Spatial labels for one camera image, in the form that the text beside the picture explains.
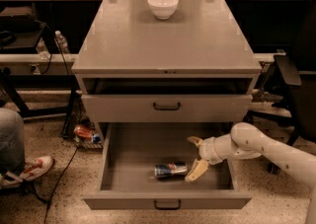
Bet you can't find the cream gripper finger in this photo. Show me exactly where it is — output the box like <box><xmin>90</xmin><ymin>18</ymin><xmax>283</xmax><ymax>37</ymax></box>
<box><xmin>187</xmin><ymin>136</ymin><xmax>203</xmax><ymax>147</ymax></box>
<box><xmin>185</xmin><ymin>159</ymin><xmax>208</xmax><ymax>183</ymax></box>

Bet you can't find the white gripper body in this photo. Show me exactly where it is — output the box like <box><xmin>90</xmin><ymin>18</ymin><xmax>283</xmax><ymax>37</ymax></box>
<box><xmin>198</xmin><ymin>137</ymin><xmax>227</xmax><ymax>165</ymax></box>

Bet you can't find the redbull can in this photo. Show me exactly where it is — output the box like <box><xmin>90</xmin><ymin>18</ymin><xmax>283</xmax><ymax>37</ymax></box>
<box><xmin>154</xmin><ymin>162</ymin><xmax>188</xmax><ymax>179</ymax></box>

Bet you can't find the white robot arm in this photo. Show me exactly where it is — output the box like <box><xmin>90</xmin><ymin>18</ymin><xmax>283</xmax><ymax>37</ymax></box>
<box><xmin>185</xmin><ymin>122</ymin><xmax>316</xmax><ymax>224</ymax></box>

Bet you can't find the open grey lower drawer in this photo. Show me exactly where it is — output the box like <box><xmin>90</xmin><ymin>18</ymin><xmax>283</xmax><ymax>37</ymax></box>
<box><xmin>84</xmin><ymin>122</ymin><xmax>251</xmax><ymax>210</ymax></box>

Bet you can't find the grey drawer cabinet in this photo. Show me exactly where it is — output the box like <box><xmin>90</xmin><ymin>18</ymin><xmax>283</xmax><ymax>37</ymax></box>
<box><xmin>71</xmin><ymin>0</ymin><xmax>263</xmax><ymax>143</ymax></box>

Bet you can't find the black office chair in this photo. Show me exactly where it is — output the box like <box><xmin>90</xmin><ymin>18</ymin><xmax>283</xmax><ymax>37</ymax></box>
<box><xmin>242</xmin><ymin>0</ymin><xmax>316</xmax><ymax>176</ymax></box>

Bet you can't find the orange snack bag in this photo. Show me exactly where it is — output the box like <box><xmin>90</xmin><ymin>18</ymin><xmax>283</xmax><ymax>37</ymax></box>
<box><xmin>74</xmin><ymin>124</ymin><xmax>101</xmax><ymax>144</ymax></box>

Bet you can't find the white bowl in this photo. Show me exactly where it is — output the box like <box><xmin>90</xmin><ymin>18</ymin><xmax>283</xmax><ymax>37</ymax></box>
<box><xmin>147</xmin><ymin>0</ymin><xmax>179</xmax><ymax>20</ymax></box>

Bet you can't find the white red sneaker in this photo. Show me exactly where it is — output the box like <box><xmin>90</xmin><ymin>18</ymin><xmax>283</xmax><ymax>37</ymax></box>
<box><xmin>0</xmin><ymin>156</ymin><xmax>54</xmax><ymax>189</ymax></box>

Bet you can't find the clear water bottle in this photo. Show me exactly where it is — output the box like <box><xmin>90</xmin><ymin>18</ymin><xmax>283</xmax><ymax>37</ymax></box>
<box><xmin>36</xmin><ymin>37</ymin><xmax>50</xmax><ymax>60</ymax></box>
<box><xmin>55</xmin><ymin>31</ymin><xmax>70</xmax><ymax>54</ymax></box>

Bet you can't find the blue jeans leg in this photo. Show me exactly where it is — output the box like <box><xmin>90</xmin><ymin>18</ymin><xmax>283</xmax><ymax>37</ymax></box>
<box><xmin>0</xmin><ymin>108</ymin><xmax>25</xmax><ymax>175</ymax></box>

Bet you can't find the black stand left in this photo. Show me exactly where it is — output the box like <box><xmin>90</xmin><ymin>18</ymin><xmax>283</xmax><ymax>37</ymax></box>
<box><xmin>0</xmin><ymin>67</ymin><xmax>79</xmax><ymax>139</ymax></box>

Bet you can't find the black upper drawer handle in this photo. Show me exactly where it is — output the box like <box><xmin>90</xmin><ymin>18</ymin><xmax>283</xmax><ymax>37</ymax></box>
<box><xmin>152</xmin><ymin>103</ymin><xmax>181</xmax><ymax>112</ymax></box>

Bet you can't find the black drawer handle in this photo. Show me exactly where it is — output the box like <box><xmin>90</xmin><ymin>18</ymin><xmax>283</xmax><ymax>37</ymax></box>
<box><xmin>152</xmin><ymin>103</ymin><xmax>181</xmax><ymax>112</ymax></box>
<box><xmin>154</xmin><ymin>199</ymin><xmax>182</xmax><ymax>210</ymax></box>

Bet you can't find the black lower drawer handle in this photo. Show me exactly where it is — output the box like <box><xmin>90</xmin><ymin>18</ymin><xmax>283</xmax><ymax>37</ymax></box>
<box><xmin>154</xmin><ymin>199</ymin><xmax>182</xmax><ymax>210</ymax></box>

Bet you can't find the black floor cable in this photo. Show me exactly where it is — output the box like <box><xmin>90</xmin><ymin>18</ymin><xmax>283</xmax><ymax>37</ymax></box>
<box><xmin>42</xmin><ymin>145</ymin><xmax>80</xmax><ymax>224</ymax></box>

